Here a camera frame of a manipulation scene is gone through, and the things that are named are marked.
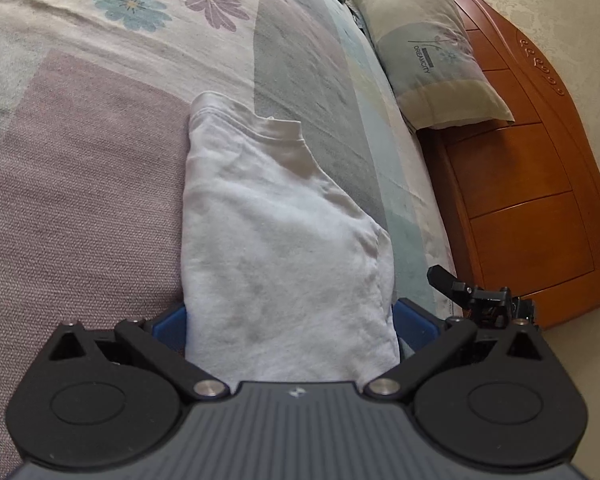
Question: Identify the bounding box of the white printed long-sleeve shirt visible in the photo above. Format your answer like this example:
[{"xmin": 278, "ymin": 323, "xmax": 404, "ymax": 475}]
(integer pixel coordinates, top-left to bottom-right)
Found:
[{"xmin": 180, "ymin": 91, "xmax": 402, "ymax": 384}]

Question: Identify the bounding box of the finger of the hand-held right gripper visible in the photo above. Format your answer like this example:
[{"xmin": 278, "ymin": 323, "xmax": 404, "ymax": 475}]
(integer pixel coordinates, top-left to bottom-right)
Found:
[{"xmin": 426, "ymin": 265, "xmax": 469, "ymax": 306}]

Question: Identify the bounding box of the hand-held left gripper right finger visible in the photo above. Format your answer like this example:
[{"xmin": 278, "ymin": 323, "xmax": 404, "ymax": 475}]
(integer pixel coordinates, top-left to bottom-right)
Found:
[{"xmin": 362, "ymin": 297, "xmax": 548, "ymax": 402}]

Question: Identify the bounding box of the large printed pastel pillow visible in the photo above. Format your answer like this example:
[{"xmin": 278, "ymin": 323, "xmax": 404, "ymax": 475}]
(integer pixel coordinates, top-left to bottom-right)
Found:
[{"xmin": 352, "ymin": 0, "xmax": 516, "ymax": 132}]

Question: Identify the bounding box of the wooden headboard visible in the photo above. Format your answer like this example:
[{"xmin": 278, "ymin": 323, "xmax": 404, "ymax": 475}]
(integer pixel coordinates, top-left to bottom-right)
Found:
[{"xmin": 397, "ymin": 0, "xmax": 600, "ymax": 332}]

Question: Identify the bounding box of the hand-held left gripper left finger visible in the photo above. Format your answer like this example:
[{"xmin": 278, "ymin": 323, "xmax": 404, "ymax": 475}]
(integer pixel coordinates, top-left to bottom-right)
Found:
[{"xmin": 47, "ymin": 305, "xmax": 231, "ymax": 402}]

